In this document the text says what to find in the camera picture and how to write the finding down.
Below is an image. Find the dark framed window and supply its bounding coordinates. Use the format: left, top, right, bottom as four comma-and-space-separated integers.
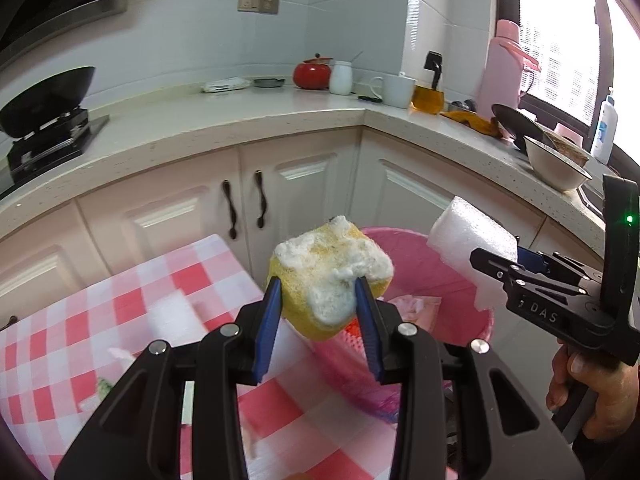
495, 0, 640, 161

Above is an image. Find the yellow cloth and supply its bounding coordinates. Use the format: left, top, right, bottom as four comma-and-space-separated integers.
440, 109, 503, 138

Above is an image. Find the red lidded pot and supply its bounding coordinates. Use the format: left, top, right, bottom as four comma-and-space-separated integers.
292, 53, 333, 91

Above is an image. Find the black gas stove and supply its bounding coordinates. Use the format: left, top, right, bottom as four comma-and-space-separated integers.
0, 107, 111, 201

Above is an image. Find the white bowl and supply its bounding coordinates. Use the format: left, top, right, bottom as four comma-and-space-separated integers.
523, 135, 593, 192

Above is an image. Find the pink cup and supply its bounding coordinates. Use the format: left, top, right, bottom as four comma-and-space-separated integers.
552, 125, 583, 147

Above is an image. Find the white blue lotion bottle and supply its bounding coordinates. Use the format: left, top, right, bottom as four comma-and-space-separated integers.
590, 87, 620, 166

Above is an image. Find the pink thermos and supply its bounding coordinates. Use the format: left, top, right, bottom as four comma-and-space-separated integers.
475, 19, 542, 121

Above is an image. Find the glass oil bottle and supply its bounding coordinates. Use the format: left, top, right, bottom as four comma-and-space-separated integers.
411, 51, 446, 116

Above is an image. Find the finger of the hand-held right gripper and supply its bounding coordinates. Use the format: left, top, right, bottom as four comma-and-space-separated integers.
469, 247, 591, 306
516, 247, 608, 286

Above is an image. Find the person's right hand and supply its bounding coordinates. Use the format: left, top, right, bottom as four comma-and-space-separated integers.
546, 345, 640, 443

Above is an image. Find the black wok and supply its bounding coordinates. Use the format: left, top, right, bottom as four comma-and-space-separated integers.
0, 66, 96, 140

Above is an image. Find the white jar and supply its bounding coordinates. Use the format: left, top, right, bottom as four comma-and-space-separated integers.
329, 60, 354, 96

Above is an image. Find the white foam block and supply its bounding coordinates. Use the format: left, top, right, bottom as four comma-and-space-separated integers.
426, 196, 518, 311

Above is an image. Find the white lower cabinet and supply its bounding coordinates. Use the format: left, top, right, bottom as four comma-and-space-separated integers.
0, 127, 601, 341

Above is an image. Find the white mug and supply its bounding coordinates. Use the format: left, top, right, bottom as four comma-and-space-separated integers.
369, 72, 417, 109

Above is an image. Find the yellow sponge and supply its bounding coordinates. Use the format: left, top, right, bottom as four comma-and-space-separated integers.
267, 216, 394, 341

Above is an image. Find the pink bag lined trash can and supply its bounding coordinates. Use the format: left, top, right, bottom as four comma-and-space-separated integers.
320, 226, 496, 426

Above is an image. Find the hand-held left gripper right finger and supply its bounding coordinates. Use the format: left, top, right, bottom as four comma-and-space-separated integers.
354, 276, 586, 480

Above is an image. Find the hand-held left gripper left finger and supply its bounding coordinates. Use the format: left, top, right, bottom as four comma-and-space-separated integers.
54, 276, 283, 480

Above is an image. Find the red white checked tablecloth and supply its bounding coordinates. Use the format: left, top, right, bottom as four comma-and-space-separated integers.
0, 233, 401, 480

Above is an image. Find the white speckled countertop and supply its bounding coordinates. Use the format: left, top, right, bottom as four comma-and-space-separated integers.
0, 80, 616, 241

